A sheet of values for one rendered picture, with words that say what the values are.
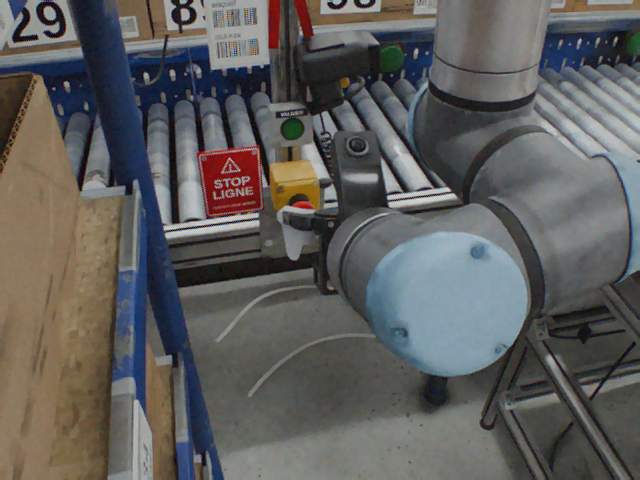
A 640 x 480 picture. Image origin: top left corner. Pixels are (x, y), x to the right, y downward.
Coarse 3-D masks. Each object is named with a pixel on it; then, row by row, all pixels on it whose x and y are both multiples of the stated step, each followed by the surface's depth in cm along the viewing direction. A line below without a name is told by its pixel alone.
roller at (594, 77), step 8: (584, 72) 152; (592, 72) 150; (592, 80) 149; (600, 80) 147; (608, 80) 146; (600, 88) 146; (608, 88) 144; (616, 88) 142; (616, 96) 141; (624, 96) 139; (632, 96) 138; (624, 104) 138; (632, 104) 136
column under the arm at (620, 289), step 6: (630, 276) 85; (636, 276) 84; (624, 282) 84; (630, 282) 84; (636, 282) 84; (612, 288) 84; (618, 288) 83; (624, 288) 83; (630, 288) 83; (636, 288) 83; (618, 294) 83; (624, 294) 82; (630, 294) 82; (636, 294) 82; (624, 300) 82; (630, 300) 81; (636, 300) 81; (630, 306) 80; (636, 306) 80; (636, 312) 79
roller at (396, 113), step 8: (376, 88) 141; (384, 88) 139; (376, 96) 140; (384, 96) 137; (392, 96) 136; (384, 104) 135; (392, 104) 133; (400, 104) 133; (384, 112) 136; (392, 112) 131; (400, 112) 129; (392, 120) 131; (400, 120) 127; (400, 128) 126; (400, 136) 127; (408, 136) 123; (408, 144) 122; (416, 160) 120; (424, 168) 115; (432, 176) 112; (440, 184) 109
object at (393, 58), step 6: (384, 48) 137; (390, 48) 137; (396, 48) 137; (384, 54) 137; (390, 54) 138; (396, 54) 138; (402, 54) 139; (384, 60) 138; (390, 60) 139; (396, 60) 139; (402, 60) 140; (384, 66) 139; (390, 66) 140; (396, 66) 140
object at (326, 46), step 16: (336, 32) 76; (352, 32) 76; (368, 32) 77; (304, 48) 74; (320, 48) 73; (336, 48) 73; (352, 48) 73; (368, 48) 74; (304, 64) 73; (320, 64) 73; (336, 64) 74; (352, 64) 74; (368, 64) 75; (304, 80) 75; (320, 80) 75; (336, 80) 77; (320, 96) 78; (336, 96) 79; (320, 112) 79
